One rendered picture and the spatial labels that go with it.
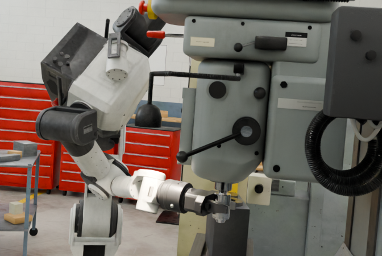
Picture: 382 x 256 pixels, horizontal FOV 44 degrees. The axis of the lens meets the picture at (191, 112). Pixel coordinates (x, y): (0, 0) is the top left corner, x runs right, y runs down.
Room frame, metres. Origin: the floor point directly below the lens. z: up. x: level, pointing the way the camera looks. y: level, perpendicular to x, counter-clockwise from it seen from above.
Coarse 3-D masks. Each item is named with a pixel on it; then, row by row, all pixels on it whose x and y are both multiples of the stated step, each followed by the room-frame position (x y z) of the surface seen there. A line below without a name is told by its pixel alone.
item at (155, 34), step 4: (148, 32) 1.40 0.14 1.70; (152, 32) 1.40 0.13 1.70; (156, 32) 1.39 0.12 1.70; (160, 32) 1.39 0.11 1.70; (164, 32) 1.39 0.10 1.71; (148, 36) 1.40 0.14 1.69; (152, 36) 1.40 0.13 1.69; (156, 36) 1.40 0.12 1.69; (160, 36) 1.39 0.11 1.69; (164, 36) 1.39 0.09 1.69; (168, 36) 1.40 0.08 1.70; (172, 36) 1.39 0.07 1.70; (176, 36) 1.39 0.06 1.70; (180, 36) 1.39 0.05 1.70
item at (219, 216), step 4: (216, 200) 1.26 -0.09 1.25; (220, 200) 1.25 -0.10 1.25; (224, 200) 1.25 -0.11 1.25; (228, 200) 1.26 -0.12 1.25; (228, 204) 1.26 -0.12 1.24; (228, 212) 1.26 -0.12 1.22; (216, 216) 1.26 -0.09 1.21; (220, 216) 1.25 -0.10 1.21; (224, 216) 1.25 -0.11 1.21; (228, 216) 1.26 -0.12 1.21
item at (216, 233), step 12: (228, 192) 1.77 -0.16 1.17; (240, 204) 1.62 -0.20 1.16; (240, 216) 1.59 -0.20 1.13; (216, 228) 1.58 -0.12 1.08; (228, 228) 1.59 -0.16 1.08; (240, 228) 1.59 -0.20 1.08; (216, 240) 1.58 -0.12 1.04; (228, 240) 1.59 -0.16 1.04; (240, 240) 1.59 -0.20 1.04; (216, 252) 1.58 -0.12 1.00; (228, 252) 1.59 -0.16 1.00; (240, 252) 1.59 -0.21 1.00
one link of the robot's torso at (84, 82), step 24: (72, 48) 1.50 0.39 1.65; (96, 48) 1.52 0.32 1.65; (48, 72) 1.48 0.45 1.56; (72, 72) 1.46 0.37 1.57; (96, 72) 1.47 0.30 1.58; (144, 72) 1.54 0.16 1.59; (72, 96) 1.45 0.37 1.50; (96, 96) 1.43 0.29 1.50; (120, 96) 1.46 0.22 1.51; (120, 120) 1.49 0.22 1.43
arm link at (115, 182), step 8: (112, 168) 1.56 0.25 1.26; (120, 168) 1.57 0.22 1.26; (112, 176) 1.55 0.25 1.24; (120, 176) 1.53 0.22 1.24; (128, 176) 1.52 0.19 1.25; (104, 184) 1.53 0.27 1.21; (112, 184) 1.53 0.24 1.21; (120, 184) 1.49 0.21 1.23; (112, 192) 1.55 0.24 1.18; (120, 192) 1.49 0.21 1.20
